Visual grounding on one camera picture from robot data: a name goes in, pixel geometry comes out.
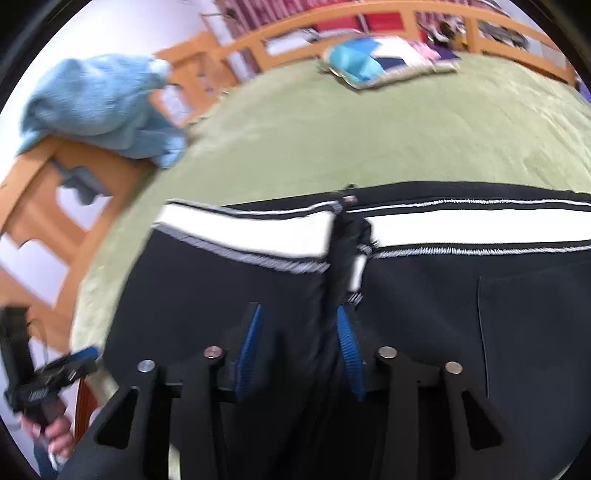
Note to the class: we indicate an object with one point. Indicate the colourful patchwork pillow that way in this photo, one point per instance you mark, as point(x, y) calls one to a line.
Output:
point(370, 62)

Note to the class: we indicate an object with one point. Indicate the light blue towel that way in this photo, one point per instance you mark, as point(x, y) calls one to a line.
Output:
point(104, 101)

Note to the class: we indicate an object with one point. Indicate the wooden bed frame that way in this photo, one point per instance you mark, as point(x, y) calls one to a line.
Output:
point(509, 116)

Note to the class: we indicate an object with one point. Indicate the red chair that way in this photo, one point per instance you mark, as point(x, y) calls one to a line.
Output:
point(345, 24)
point(384, 22)

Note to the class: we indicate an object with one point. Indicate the green bed blanket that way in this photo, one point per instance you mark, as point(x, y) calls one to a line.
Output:
point(282, 148)

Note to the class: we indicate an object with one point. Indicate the black pants white waistband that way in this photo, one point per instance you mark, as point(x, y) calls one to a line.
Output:
point(493, 276)

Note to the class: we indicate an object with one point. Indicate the person's left hand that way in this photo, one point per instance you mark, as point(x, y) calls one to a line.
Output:
point(57, 438)

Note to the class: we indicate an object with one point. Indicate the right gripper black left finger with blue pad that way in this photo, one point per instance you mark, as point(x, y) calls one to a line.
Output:
point(129, 439)

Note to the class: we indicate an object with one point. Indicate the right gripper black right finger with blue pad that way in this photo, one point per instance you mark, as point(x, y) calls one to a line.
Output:
point(431, 423)

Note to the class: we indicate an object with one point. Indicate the pink striped curtain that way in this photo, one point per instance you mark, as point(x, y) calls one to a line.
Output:
point(241, 17)

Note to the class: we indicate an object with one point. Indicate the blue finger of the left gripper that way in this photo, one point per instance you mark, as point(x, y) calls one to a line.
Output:
point(90, 353)

